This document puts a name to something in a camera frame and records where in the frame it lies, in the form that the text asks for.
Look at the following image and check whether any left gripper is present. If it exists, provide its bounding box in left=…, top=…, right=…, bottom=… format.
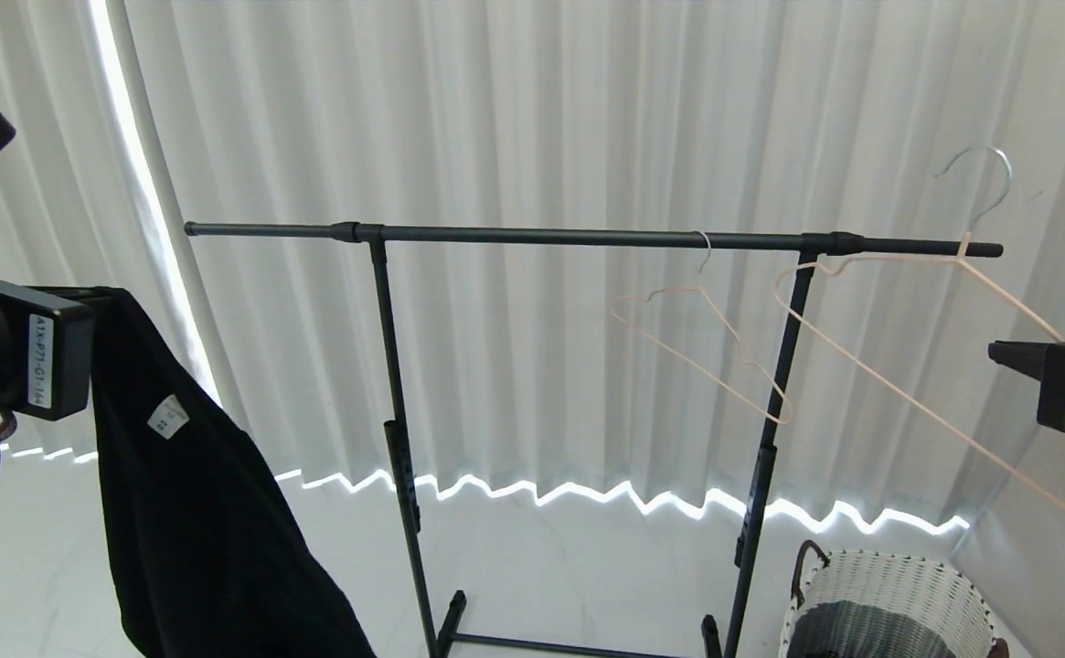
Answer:
left=0, top=265, right=96, bottom=423

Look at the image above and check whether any pink clothes hanger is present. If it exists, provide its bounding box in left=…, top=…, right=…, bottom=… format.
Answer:
left=774, top=146, right=1065, bottom=547
left=612, top=230, right=793, bottom=426

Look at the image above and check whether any black garment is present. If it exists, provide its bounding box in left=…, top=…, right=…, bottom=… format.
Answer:
left=89, top=288, right=378, bottom=658

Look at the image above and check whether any white laundry basket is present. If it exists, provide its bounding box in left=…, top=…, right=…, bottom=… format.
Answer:
left=779, top=539, right=1008, bottom=658

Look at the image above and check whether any black clothes rack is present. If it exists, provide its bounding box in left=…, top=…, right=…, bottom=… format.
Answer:
left=185, top=221, right=1004, bottom=658

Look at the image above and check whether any white curtain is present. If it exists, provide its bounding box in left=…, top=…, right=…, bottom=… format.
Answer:
left=0, top=0, right=1065, bottom=536

